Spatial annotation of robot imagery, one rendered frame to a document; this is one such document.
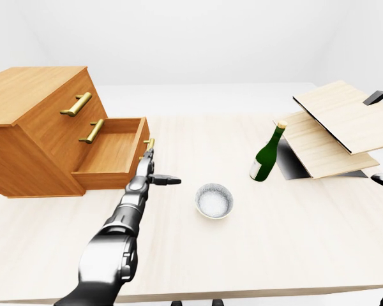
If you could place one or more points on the silver robot left hand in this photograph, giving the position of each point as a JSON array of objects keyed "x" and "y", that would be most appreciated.
[{"x": 143, "y": 173}]

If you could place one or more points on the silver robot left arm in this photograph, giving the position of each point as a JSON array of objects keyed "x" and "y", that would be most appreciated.
[{"x": 115, "y": 242}]

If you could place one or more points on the wooden cabinet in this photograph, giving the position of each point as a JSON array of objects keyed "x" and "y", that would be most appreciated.
[{"x": 16, "y": 95}]

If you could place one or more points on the patterned grey white bowl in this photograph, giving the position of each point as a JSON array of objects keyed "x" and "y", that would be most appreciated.
[{"x": 214, "y": 201}]

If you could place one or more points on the pale wooden board black edge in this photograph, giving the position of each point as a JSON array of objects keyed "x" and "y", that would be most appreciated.
[{"x": 341, "y": 111}]

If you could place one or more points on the black block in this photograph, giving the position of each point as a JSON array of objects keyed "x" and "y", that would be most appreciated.
[{"x": 375, "y": 97}]

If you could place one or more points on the green glass bottle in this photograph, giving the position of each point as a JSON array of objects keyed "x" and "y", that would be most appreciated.
[{"x": 265, "y": 156}]

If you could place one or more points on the small dark shape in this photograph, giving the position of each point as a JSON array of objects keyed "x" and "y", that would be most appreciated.
[
  {"x": 176, "y": 303},
  {"x": 217, "y": 302}
]

